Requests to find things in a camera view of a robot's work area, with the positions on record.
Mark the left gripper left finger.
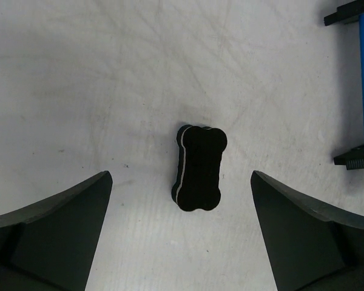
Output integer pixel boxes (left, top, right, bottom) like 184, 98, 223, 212
0, 171, 113, 290

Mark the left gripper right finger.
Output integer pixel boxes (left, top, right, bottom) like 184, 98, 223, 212
251, 171, 364, 290

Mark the black whiteboard eraser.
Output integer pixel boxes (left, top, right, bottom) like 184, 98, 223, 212
172, 124, 228, 212

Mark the metal whiteboard stand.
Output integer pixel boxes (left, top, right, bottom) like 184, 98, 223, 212
321, 1, 364, 170

